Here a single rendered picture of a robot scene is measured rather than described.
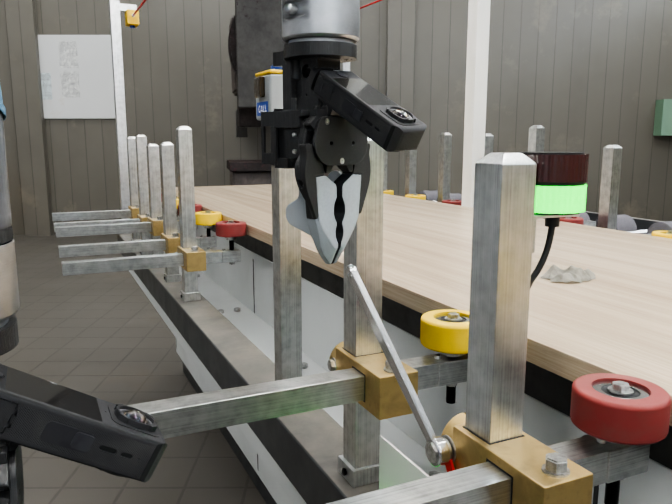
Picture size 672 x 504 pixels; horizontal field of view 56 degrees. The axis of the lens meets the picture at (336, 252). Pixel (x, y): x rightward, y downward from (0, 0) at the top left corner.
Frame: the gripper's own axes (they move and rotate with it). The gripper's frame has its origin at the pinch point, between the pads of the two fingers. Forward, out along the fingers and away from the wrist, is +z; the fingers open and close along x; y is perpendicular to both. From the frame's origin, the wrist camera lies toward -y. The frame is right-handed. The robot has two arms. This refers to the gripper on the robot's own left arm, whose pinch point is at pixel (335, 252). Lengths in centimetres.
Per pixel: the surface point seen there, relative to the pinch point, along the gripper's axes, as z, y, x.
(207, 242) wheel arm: 19, 115, -61
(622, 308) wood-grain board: 11.1, -13.3, -40.6
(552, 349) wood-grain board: 11.3, -14.3, -18.7
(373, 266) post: 3.6, 4.5, -10.7
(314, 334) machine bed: 33, 58, -51
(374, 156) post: -9.2, 4.5, -10.7
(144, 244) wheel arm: 19, 121, -44
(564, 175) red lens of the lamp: -8.2, -21.1, -4.7
